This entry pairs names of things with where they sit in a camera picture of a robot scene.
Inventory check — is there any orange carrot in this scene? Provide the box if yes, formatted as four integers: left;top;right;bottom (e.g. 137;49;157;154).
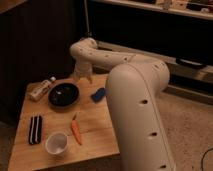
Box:
71;115;82;145

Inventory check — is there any white plastic cup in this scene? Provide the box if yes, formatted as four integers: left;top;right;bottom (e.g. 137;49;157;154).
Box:
45;132;68;155

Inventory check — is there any wooden table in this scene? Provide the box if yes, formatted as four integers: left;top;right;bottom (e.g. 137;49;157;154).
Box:
8;74;119;171

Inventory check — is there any wooden beam furniture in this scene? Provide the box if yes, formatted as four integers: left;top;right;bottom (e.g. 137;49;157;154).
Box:
96;40;213;85

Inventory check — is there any white plastic bottle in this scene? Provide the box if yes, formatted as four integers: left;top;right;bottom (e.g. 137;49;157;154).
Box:
28;77;56;101

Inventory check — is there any upper shelf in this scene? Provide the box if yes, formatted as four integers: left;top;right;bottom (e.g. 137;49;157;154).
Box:
90;0;213;21

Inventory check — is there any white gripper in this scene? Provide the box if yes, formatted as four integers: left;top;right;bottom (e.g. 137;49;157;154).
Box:
74;61;93;84

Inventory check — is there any black cable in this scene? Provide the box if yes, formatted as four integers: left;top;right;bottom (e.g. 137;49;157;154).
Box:
200;147;213;171

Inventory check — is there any black ceramic bowl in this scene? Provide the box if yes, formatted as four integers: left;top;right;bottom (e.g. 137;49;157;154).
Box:
48;83;79;107

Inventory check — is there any black handle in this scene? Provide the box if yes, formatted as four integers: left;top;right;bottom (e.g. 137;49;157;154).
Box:
175;58;207;70

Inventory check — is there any metal pole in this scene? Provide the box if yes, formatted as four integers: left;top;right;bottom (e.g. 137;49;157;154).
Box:
83;0;92;37

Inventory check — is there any blue sponge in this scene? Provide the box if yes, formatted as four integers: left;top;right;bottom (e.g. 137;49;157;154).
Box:
91;87;106;103

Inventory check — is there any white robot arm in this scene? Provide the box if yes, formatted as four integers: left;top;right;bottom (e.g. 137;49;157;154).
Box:
70;38;177;171

